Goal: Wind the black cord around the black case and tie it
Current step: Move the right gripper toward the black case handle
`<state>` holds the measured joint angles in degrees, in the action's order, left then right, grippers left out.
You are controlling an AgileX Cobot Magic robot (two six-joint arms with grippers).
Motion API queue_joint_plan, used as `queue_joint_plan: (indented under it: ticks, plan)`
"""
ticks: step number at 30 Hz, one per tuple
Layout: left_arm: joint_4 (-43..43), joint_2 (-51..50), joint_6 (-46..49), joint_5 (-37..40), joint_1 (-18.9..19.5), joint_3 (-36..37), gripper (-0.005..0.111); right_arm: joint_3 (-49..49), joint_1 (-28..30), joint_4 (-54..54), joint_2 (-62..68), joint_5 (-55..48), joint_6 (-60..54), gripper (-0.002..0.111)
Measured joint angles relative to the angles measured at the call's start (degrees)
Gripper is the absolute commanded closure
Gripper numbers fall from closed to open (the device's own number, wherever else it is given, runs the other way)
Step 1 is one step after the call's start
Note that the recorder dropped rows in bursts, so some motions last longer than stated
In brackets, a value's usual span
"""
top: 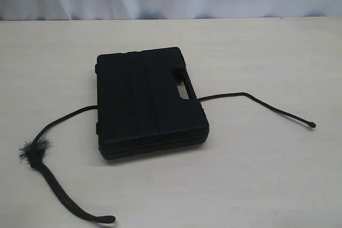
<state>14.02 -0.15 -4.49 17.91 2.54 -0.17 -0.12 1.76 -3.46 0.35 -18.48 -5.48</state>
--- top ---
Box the black plastic carrying case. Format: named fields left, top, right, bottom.
left=95, top=47, right=209, bottom=160

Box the black braided rope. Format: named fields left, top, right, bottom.
left=17, top=92, right=317, bottom=224

